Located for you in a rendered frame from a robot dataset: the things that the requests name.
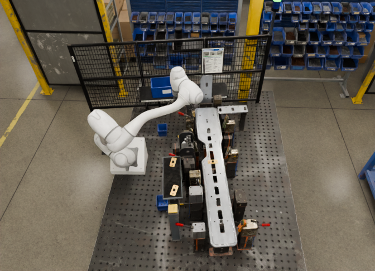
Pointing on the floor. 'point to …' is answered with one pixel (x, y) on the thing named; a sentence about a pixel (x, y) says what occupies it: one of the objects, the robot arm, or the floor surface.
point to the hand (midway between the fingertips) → (179, 114)
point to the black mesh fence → (171, 66)
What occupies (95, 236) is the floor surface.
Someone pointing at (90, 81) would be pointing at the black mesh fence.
